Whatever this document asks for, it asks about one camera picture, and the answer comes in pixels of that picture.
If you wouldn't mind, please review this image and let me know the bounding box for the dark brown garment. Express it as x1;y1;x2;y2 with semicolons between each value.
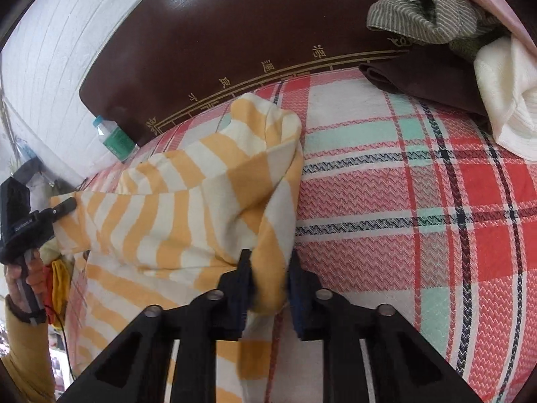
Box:
358;46;487;117

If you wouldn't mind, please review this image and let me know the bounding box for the orange white striped shirt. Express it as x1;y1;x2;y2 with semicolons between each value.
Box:
54;94;303;402

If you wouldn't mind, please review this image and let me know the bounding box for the left hand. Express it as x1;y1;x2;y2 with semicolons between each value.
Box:
5;249;47;313

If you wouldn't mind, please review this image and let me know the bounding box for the red garment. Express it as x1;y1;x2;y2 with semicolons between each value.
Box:
44;265;56;325

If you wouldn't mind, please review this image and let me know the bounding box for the dark brown headboard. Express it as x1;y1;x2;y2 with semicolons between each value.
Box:
79;0;407;145

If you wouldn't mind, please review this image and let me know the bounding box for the left forearm tan sleeve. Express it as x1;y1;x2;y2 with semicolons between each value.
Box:
1;297;55;402

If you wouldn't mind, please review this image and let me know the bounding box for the yellow garment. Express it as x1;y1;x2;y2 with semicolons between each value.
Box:
51;259;71;323

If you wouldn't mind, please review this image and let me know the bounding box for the cream white garment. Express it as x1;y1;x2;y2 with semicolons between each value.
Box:
473;37;537;162

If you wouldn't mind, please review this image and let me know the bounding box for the green label water bottle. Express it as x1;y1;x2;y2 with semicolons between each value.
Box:
93;116;137;162

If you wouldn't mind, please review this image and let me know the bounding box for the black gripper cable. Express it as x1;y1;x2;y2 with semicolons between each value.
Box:
44;301;77;383

